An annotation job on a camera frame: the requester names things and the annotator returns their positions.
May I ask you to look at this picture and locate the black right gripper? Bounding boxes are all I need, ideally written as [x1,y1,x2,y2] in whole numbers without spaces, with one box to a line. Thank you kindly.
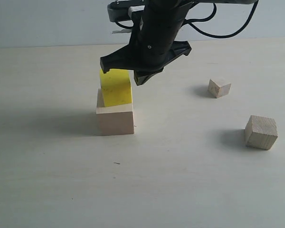
[100,38,191,86]

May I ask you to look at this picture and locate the yellow cube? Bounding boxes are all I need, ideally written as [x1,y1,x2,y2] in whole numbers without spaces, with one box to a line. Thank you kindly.
[100,69,133,107]

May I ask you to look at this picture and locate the large light wooden cube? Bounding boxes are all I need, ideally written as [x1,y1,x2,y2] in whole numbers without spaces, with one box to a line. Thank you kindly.
[95,88,134,136]

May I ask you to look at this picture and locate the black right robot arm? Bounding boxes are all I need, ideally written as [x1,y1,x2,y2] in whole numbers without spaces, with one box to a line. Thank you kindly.
[100,0,258,86]

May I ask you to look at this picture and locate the small wooden cube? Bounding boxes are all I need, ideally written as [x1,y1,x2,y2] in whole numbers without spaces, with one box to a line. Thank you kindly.
[208,79,231,98]

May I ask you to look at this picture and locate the medium wooden cube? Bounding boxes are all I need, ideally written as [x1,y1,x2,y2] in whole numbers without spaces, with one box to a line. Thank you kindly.
[245,115,278,150]

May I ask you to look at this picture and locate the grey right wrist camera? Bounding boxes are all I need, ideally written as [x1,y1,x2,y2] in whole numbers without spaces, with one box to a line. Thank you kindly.
[107,0,149,22]

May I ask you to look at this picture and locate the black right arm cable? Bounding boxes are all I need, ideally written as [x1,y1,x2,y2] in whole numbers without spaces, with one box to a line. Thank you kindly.
[111,0,259,38]

